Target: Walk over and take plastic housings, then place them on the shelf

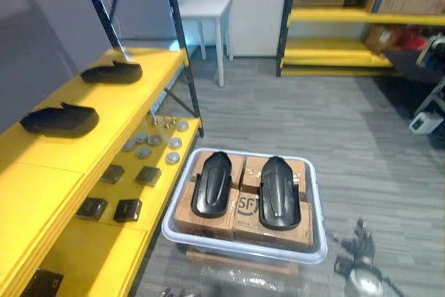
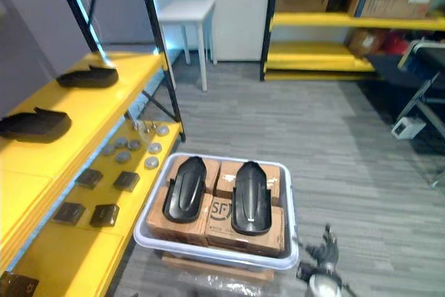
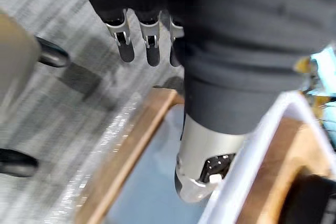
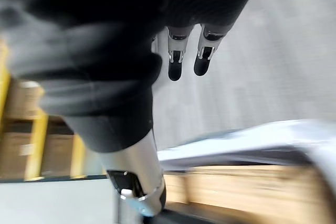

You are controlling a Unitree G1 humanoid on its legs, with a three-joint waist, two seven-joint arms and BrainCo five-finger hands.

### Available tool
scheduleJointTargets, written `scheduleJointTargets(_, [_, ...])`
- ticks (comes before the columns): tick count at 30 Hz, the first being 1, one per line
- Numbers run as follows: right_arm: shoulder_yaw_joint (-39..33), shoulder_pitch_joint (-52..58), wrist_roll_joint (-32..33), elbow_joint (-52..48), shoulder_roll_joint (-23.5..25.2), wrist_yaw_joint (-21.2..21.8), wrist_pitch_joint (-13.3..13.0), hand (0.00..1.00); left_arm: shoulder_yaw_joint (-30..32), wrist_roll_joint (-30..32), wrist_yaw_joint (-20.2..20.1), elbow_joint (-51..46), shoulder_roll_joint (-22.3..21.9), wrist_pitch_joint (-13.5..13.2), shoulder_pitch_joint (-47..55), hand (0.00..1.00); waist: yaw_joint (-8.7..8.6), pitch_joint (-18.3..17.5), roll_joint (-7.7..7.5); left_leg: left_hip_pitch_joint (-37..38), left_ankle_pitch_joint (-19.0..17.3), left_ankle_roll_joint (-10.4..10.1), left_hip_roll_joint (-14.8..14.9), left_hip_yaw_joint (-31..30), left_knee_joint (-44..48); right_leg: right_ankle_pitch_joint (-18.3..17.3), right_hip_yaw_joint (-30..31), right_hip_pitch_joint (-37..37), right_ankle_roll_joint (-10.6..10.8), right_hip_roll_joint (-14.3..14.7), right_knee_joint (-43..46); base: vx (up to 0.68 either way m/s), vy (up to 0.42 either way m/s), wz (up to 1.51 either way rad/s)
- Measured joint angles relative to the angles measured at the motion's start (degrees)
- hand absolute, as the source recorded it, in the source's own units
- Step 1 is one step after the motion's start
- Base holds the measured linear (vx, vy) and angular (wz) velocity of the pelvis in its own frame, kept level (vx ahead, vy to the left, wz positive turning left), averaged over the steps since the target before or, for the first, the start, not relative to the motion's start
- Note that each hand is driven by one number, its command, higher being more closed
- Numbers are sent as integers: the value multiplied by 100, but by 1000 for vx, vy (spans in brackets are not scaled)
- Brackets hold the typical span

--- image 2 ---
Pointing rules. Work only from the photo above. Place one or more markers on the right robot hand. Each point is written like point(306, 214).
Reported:
point(325, 253)

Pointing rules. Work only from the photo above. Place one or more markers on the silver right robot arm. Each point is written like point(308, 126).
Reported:
point(325, 287)

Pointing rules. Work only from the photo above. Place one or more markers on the yellow shelf rack black posts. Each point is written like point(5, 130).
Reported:
point(104, 102)

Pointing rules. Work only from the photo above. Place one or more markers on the black plastic housing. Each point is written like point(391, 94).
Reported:
point(185, 191)
point(251, 199)
point(88, 77)
point(34, 126)

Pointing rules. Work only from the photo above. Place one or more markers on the cardboard box SF print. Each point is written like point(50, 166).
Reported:
point(222, 231)

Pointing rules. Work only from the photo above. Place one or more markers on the wooden board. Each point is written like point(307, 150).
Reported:
point(215, 269)

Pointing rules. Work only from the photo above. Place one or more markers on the clear plastic sheet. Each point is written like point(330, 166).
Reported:
point(215, 286)

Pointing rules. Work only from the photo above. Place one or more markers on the small white device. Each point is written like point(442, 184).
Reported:
point(407, 128)

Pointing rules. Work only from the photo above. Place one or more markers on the white plastic bin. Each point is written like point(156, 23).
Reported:
point(149, 241)

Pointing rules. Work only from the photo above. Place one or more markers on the round silver disc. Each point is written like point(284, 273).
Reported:
point(122, 157)
point(120, 142)
point(162, 130)
point(151, 162)
point(133, 144)
point(154, 147)

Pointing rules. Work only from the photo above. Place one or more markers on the small black square box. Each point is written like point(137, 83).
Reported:
point(89, 178)
point(104, 215)
point(15, 284)
point(126, 181)
point(69, 213)

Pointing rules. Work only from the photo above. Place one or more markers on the small brown cardboard box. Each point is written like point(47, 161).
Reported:
point(363, 42)

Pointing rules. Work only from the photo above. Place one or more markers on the small metal bolt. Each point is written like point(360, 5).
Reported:
point(149, 128)
point(135, 124)

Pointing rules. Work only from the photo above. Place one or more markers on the dark metal cart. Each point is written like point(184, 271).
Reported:
point(422, 57)

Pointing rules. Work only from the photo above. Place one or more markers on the red object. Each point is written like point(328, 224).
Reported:
point(396, 42)

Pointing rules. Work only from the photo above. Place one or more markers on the yellow storage rack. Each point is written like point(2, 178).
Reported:
point(313, 18)

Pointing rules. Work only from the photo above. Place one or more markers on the small white table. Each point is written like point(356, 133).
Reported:
point(189, 12)

